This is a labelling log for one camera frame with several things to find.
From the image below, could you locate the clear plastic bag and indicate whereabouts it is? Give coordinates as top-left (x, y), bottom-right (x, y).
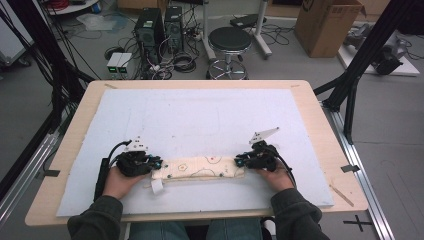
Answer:
top-left (76, 12), bottom-right (130, 33)

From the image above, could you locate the black round stool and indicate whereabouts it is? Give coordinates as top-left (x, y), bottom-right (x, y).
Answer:
top-left (206, 26), bottom-right (254, 81)

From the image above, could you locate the person's left leg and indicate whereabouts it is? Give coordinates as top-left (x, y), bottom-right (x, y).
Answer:
top-left (127, 221), bottom-right (188, 240)

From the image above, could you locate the white power supply unit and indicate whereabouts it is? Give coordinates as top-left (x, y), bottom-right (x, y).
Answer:
top-left (106, 51), bottom-right (124, 75)
top-left (116, 52), bottom-right (133, 75)

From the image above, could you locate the black metal frame stand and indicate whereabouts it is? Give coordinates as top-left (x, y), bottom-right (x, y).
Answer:
top-left (312, 0), bottom-right (416, 145)
top-left (0, 0), bottom-right (96, 134)

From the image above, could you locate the coil of black cables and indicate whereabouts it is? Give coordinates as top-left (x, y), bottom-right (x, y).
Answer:
top-left (171, 51), bottom-right (198, 74)

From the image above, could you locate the cardboard box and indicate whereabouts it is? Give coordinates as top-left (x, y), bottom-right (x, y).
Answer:
top-left (293, 0), bottom-right (367, 59)

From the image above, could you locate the thin wooden stick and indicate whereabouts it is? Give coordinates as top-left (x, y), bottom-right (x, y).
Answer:
top-left (329, 183), bottom-right (355, 208)

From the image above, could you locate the flat black case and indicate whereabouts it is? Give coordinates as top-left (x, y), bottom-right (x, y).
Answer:
top-left (229, 13), bottom-right (268, 30)

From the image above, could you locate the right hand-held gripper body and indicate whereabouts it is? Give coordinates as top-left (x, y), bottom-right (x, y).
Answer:
top-left (244, 126), bottom-right (281, 173)

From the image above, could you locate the person's left hand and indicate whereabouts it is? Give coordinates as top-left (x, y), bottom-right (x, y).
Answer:
top-left (102, 165), bottom-right (148, 201)

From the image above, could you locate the slim black computer tower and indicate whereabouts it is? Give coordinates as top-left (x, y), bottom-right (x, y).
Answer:
top-left (163, 5), bottom-right (185, 53)

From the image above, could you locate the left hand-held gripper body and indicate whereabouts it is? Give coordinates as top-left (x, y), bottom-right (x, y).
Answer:
top-left (115, 135), bottom-right (156, 178)

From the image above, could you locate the person's leg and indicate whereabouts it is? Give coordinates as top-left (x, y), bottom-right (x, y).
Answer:
top-left (206, 217), bottom-right (265, 240)
top-left (127, 221), bottom-right (188, 240)

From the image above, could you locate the white foam mat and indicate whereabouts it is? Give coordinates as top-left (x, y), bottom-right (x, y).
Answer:
top-left (55, 87), bottom-right (335, 218)

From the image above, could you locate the person's right leg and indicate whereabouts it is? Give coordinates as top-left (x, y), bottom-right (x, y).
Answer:
top-left (206, 217), bottom-right (265, 240)

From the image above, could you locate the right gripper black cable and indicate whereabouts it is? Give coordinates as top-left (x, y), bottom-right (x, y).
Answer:
top-left (272, 145), bottom-right (298, 188)

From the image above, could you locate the cream checked cloth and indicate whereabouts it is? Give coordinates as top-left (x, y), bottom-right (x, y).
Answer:
top-left (143, 155), bottom-right (246, 196)

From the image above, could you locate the black tape piece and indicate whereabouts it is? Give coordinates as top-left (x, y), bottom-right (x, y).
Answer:
top-left (34, 168), bottom-right (61, 180)
top-left (340, 163), bottom-right (361, 174)

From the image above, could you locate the black tape cross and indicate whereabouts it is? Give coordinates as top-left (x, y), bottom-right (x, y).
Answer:
top-left (342, 214), bottom-right (373, 233)

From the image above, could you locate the aluminium rail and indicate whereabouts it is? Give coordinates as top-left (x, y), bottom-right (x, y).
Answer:
top-left (0, 132), bottom-right (60, 228)
top-left (321, 100), bottom-right (397, 240)

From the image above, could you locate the person's right hand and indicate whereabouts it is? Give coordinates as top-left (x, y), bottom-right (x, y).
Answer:
top-left (254, 162), bottom-right (296, 193)

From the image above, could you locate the white board with device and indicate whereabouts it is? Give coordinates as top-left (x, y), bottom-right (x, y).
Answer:
top-left (337, 22), bottom-right (421, 77)

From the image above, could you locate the large black computer tower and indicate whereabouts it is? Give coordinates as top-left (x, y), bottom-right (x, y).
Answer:
top-left (133, 7), bottom-right (165, 65)

